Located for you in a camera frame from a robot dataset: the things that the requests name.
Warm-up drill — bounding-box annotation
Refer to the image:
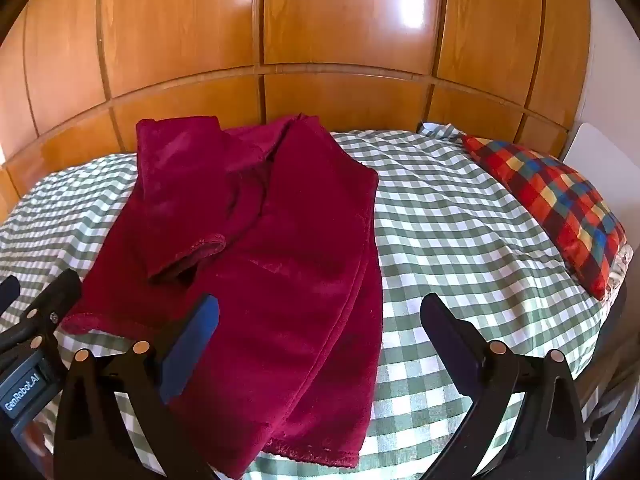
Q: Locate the floral pillow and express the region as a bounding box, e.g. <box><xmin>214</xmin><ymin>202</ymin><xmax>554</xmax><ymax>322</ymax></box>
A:
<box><xmin>604</xmin><ymin>245</ymin><xmax>635</xmax><ymax>297</ymax></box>

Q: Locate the wooden panelled wardrobe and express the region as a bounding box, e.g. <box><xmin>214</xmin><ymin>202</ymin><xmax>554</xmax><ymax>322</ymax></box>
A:
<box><xmin>0</xmin><ymin>0</ymin><xmax>594</xmax><ymax>221</ymax></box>

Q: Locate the dark red fleece garment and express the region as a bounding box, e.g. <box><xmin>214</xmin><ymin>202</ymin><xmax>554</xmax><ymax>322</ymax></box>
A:
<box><xmin>61</xmin><ymin>114</ymin><xmax>385</xmax><ymax>467</ymax></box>

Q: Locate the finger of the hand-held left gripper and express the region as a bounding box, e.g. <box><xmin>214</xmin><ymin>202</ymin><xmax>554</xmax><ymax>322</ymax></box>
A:
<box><xmin>0</xmin><ymin>269</ymin><xmax>84</xmax><ymax>357</ymax></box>
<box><xmin>0</xmin><ymin>275</ymin><xmax>21</xmax><ymax>314</ymax></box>

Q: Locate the green white checked bed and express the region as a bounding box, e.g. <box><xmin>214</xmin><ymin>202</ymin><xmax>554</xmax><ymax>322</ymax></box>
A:
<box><xmin>0</xmin><ymin>122</ymin><xmax>615</xmax><ymax>480</ymax></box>

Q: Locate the white headboard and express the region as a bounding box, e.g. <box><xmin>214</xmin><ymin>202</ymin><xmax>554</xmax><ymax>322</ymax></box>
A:
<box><xmin>562</xmin><ymin>122</ymin><xmax>637</xmax><ymax>247</ymax></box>

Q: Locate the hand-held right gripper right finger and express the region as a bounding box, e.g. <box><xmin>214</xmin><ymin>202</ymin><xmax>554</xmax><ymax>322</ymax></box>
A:
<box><xmin>420</xmin><ymin>292</ymin><xmax>587</xmax><ymax>480</ymax></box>

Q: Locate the multicolour checked pillow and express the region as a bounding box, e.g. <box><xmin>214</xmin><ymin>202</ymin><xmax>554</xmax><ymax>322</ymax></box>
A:
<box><xmin>461</xmin><ymin>135</ymin><xmax>628</xmax><ymax>302</ymax></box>

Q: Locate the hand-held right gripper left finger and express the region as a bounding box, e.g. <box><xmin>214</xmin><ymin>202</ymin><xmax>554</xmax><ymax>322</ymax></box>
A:
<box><xmin>52</xmin><ymin>294</ymin><xmax>221</xmax><ymax>480</ymax></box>

